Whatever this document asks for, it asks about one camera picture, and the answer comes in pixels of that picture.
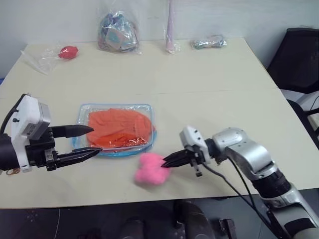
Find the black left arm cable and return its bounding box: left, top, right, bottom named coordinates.
left=0, top=101, right=20, bottom=136

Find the pink cone in plastic wrap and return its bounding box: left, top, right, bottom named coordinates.
left=162, top=0, right=181, bottom=54

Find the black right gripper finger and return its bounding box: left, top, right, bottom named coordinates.
left=162, top=149, right=191, bottom=162
left=161, top=158, right=194, bottom=169

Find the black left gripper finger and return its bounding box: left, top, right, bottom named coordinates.
left=56, top=147, right=103, bottom=168
left=51, top=124, right=95, bottom=139

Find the black mesh office chair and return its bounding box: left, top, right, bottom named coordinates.
left=267, top=27, right=319, bottom=95

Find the clear thin plastic bag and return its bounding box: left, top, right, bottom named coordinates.
left=20, top=46, right=81, bottom=76

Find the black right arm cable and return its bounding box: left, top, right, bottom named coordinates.
left=202, top=162, right=285, bottom=239
left=227, top=154, right=260, bottom=212

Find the plastic bag of colourful packets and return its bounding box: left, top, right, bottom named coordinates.
left=96, top=1, right=143, bottom=55

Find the orange cloth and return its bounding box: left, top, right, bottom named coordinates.
left=87, top=108, right=157, bottom=150

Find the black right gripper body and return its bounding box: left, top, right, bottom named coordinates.
left=184, top=145, right=204, bottom=178

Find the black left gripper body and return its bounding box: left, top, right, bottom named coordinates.
left=24, top=126, right=61, bottom=172

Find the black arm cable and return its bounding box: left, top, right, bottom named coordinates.
left=202, top=162, right=285, bottom=239
left=227, top=154, right=260, bottom=212
left=0, top=101, right=20, bottom=136

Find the red round object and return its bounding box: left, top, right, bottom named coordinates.
left=58, top=45, right=79, bottom=60

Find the clear blue-trimmed plastic pouch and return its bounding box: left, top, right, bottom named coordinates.
left=72, top=102, right=159, bottom=158

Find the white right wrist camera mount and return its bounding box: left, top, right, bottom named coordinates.
left=179, top=125, right=212, bottom=165

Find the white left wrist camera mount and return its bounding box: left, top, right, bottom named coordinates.
left=10, top=94, right=52, bottom=173

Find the large dark rounded shape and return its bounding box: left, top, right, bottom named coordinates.
left=171, top=199, right=215, bottom=239

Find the small dark rectangular shape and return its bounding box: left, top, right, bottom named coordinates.
left=219, top=218, right=237, bottom=239

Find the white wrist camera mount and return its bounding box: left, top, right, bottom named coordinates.
left=10, top=94, right=52, bottom=173
left=179, top=125, right=212, bottom=165

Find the pink fluffy cloth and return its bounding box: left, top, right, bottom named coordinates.
left=134, top=152, right=173, bottom=186

